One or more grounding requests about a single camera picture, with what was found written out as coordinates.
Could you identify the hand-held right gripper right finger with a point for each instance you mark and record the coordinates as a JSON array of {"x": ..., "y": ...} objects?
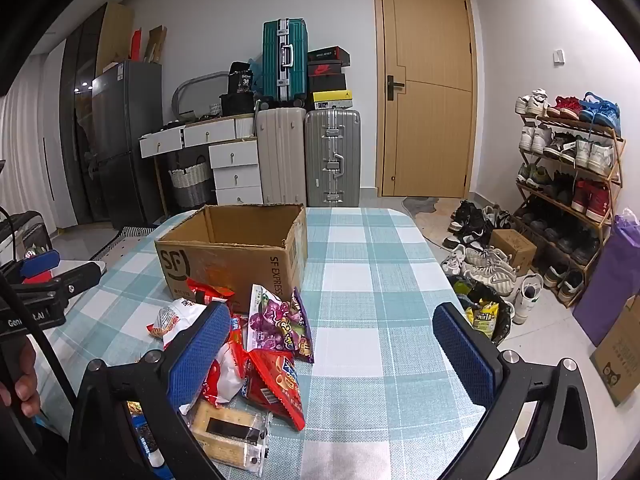
[{"x": 465, "y": 355}]

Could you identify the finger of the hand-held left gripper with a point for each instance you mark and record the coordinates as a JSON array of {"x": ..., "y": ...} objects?
[
  {"x": 41, "y": 261},
  {"x": 75, "y": 280}
]

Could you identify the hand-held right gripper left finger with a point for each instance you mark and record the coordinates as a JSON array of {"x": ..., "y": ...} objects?
[{"x": 195, "y": 360}]

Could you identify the white red snack bag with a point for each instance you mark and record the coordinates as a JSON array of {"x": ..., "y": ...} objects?
[{"x": 172, "y": 322}]

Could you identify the purple gummy candy bag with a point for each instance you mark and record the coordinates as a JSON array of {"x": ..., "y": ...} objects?
[{"x": 270, "y": 325}]

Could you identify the red cookie packet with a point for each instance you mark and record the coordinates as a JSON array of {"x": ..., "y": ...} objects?
[{"x": 275, "y": 385}]

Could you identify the dark purple snack packet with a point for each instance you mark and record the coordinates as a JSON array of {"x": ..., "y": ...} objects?
[{"x": 303, "y": 330}]

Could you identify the person's left hand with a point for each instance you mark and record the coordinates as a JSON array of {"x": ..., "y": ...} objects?
[{"x": 22, "y": 385}]

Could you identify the red white snack packet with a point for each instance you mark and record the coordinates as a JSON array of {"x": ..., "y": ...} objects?
[{"x": 225, "y": 377}]

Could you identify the yellow snack bag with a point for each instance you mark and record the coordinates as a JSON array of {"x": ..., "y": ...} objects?
[{"x": 484, "y": 316}]

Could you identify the black trash bag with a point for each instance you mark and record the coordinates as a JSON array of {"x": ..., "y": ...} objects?
[{"x": 482, "y": 292}]

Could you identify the striped floor mat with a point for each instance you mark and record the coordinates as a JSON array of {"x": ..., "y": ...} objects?
[{"x": 132, "y": 232}]

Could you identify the clear cracker packet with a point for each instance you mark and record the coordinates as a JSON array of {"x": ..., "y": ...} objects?
[{"x": 230, "y": 432}]

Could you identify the blue cookie pack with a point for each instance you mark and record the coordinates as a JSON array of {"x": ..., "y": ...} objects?
[{"x": 145, "y": 440}]

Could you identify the pile of loose sneakers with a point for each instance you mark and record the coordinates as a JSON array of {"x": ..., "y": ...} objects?
[{"x": 485, "y": 260}]

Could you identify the small brown cardboard box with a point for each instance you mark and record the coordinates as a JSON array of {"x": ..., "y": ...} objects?
[{"x": 512, "y": 250}]

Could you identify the dark grey refrigerator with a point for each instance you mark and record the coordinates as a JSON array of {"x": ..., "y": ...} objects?
[{"x": 125, "y": 145}]

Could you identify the woven storage basket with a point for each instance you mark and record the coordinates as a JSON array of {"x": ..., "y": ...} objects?
[{"x": 190, "y": 182}]

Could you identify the grey door mat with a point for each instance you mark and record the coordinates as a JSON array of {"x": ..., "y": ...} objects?
[{"x": 422, "y": 206}]

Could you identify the cat print cardboard box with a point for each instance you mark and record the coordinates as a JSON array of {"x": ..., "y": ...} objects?
[{"x": 620, "y": 360}]

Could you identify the dark glossy wardrobe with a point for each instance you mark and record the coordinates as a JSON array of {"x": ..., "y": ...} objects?
[{"x": 80, "y": 110}]

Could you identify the purple paper bag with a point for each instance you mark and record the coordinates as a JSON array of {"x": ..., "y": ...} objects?
[{"x": 607, "y": 280}]

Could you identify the wooden shoe rack with shoes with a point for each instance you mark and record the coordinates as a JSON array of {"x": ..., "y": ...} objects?
[{"x": 590, "y": 195}]

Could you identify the white desk with drawers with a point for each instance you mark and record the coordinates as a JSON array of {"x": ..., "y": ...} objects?
[{"x": 235, "y": 155}]

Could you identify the beige suitcase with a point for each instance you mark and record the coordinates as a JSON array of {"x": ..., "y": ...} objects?
[{"x": 280, "y": 155}]

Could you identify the wooden door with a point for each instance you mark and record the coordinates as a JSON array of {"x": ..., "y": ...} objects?
[{"x": 430, "y": 125}]

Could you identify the flat cardboard sheet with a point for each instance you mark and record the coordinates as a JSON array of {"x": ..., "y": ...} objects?
[{"x": 115, "y": 35}]

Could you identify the silver suitcase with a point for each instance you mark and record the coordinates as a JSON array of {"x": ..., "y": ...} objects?
[{"x": 332, "y": 155}]

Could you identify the yellow black shoe box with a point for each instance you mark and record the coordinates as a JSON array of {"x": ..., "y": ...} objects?
[{"x": 330, "y": 100}]

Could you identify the plain black shoe box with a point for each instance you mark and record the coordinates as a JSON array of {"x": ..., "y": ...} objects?
[{"x": 327, "y": 84}]

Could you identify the teal suitcase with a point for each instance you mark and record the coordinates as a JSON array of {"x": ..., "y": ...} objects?
[{"x": 285, "y": 60}]

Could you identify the black shoe box red edge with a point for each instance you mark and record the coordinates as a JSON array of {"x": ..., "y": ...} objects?
[{"x": 327, "y": 55}]

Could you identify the grey curved frame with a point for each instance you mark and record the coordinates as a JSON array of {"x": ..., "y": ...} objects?
[{"x": 192, "y": 82}]

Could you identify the white light switch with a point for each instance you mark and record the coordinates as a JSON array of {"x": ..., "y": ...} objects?
[{"x": 559, "y": 55}]

